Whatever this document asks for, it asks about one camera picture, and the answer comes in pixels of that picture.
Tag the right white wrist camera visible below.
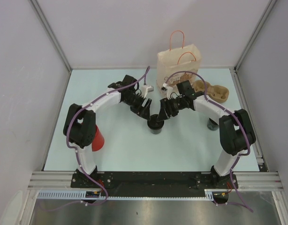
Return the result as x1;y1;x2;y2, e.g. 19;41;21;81
161;83;174;99

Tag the transparent dark cup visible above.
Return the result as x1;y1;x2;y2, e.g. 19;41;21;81
150;127;162;135

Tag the red cylindrical container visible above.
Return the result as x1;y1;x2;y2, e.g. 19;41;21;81
91;126;105;152

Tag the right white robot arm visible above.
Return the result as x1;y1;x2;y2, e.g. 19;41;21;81
157;81;256;188

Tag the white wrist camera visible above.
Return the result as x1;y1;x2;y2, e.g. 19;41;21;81
140;84;154;98
161;83;174;99

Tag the tall black coffee cup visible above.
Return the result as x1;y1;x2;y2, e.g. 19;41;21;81
207;118;219;131

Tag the beige paper takeout bag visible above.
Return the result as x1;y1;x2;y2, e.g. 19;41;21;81
156;30;202;97

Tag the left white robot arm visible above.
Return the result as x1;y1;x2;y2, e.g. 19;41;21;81
63;75;154;188

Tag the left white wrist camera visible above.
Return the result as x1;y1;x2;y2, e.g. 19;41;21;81
140;84;154;98

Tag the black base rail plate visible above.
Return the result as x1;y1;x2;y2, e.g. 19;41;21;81
70;170;238;194

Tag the white slotted cable duct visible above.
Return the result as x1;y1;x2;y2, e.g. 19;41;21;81
37;189;227;201

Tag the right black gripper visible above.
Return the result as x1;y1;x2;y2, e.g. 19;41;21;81
157;96;186;122

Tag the black cup lid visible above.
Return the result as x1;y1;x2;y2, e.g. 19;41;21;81
147;114;164;130

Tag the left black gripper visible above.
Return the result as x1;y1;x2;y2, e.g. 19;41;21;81
122;93;152;120

